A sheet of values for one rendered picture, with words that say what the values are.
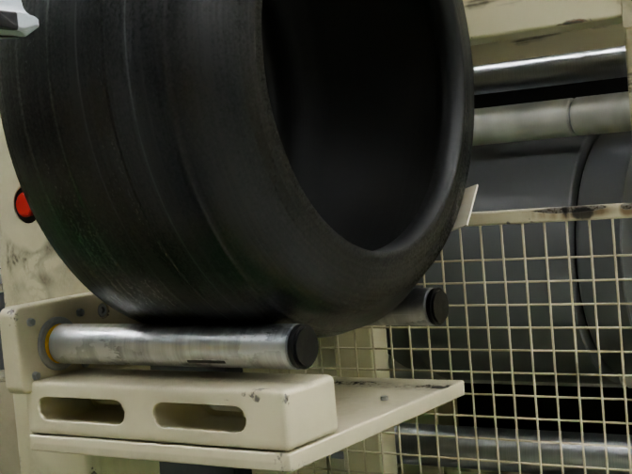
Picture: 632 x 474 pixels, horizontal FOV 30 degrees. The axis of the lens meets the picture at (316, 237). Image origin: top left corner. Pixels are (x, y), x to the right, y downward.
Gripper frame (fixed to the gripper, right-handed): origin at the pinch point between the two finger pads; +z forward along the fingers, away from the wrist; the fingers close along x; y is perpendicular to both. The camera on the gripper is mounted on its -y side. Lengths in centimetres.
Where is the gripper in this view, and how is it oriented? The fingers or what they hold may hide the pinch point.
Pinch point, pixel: (24, 31)
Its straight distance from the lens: 105.0
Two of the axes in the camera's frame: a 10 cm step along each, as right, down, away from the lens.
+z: 5.5, -0.9, 8.3
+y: -0.9, -9.9, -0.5
